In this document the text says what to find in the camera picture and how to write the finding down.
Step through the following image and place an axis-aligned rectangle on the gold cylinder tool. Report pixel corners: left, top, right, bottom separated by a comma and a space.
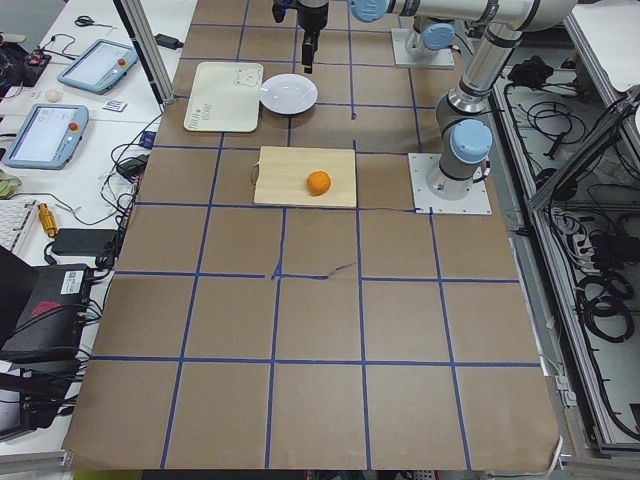
38, 203, 58, 238

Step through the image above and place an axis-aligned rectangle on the small cream ball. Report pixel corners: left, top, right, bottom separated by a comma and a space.
45, 90, 61, 103

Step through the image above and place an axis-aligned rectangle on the blue teach pendant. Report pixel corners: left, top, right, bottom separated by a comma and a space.
2, 104, 89, 170
57, 39, 138, 94

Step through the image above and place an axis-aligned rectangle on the orange fruit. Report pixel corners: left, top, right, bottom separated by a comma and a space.
306, 171, 332, 196

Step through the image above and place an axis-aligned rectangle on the small printed card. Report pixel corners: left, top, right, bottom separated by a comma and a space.
103, 100, 127, 112

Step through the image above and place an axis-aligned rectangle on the black power adapter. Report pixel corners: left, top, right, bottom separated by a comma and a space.
154, 33, 184, 50

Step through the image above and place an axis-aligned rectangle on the black flat power brick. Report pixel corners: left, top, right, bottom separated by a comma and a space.
51, 228, 116, 256

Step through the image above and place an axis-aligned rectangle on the cream tray with bear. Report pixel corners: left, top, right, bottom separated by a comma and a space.
183, 62, 264, 133

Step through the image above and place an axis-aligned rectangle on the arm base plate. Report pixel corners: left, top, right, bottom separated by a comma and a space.
391, 23, 455, 70
408, 153, 492, 215

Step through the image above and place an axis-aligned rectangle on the aluminium frame post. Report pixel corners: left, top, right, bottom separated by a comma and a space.
113, 0, 175, 106

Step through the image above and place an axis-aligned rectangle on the white round plate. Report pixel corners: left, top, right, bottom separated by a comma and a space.
259, 74, 319, 115

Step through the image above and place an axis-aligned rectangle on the far blue teach pendant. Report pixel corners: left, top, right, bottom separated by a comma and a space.
57, 39, 138, 94

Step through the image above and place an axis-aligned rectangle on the near blue teach pendant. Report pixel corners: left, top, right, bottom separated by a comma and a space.
2, 104, 89, 170

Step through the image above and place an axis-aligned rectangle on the white keyboard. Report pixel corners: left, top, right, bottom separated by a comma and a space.
0, 199, 38, 255

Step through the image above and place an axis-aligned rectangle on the black computer box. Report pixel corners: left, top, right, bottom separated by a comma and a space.
1, 263, 93, 364

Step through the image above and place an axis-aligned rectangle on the bamboo cutting board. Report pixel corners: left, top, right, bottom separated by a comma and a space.
253, 146, 357, 209

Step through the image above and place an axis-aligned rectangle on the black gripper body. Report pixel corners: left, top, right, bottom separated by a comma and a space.
297, 0, 329, 33

